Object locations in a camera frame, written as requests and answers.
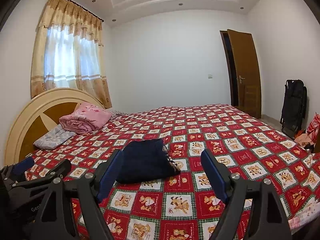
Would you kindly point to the black folding chair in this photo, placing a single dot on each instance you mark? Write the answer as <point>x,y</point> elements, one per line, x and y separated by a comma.
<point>293,105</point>

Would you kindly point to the grey floral pillow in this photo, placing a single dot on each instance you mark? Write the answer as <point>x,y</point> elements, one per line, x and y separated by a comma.
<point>52,136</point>

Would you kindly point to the pink folded quilt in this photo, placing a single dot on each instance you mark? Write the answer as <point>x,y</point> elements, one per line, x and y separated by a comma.
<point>85,117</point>

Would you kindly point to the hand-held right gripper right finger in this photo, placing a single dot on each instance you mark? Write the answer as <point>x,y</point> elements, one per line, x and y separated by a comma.
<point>215,177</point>

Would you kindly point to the red checked printed bedspread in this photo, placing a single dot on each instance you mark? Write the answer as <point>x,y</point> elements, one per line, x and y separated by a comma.
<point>225,142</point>

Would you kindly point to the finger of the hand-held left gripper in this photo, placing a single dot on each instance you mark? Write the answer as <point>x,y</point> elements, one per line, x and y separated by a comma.
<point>50,171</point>
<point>23,166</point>

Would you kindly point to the red checked cloth pile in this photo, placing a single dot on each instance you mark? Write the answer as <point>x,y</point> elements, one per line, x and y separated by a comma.
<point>310,135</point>

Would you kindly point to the brown wooden door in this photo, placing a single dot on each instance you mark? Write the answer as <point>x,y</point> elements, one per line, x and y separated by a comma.
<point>246,75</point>

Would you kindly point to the beige patterned curtain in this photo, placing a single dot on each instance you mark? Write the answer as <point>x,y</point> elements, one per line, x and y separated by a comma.
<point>65,55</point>

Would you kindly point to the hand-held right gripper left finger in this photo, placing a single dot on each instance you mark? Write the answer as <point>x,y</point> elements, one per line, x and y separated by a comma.
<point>110,177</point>

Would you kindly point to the striped pillow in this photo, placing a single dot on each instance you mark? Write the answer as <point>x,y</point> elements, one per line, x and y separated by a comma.
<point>117,113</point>

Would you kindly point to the dark curtain rod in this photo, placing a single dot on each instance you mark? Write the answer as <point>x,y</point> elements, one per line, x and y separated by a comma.
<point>77,5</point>

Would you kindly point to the cream wooden headboard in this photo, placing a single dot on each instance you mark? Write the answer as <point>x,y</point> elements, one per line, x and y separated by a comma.
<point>27,120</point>

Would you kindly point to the navy patterned knit sweater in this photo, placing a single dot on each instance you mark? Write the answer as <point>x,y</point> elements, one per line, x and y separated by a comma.
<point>147,160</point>

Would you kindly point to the pink floral bed sheet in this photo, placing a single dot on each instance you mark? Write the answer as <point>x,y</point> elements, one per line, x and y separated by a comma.
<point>306,215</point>

